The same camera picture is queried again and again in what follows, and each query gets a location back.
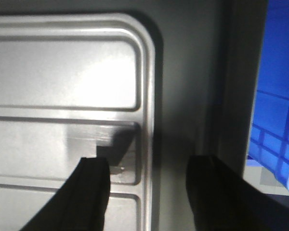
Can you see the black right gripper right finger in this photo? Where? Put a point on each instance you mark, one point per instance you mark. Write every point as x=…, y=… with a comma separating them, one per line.
x=222, y=201

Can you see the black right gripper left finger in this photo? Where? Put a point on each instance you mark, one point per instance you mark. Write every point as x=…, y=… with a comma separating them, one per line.
x=80, y=204

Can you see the small silver metal tray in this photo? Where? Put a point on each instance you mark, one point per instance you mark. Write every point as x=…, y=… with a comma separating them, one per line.
x=74, y=86

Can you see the blue bin under tray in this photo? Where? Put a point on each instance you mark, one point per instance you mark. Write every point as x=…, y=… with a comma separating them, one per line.
x=267, y=161

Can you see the large grey serving tray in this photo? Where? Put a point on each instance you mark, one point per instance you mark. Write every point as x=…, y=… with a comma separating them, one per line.
x=207, y=53

